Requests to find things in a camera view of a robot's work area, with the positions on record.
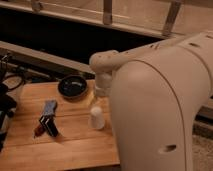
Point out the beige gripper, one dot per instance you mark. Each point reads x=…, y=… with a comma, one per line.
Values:
x=102, y=87

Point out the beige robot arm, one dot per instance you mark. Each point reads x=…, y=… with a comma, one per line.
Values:
x=155, y=92

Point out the blue eraser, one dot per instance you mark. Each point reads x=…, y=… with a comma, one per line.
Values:
x=50, y=107

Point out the black round bowl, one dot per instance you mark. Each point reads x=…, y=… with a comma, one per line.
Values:
x=72, y=86

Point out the metal window frame rail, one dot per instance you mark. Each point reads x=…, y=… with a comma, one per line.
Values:
x=153, y=17

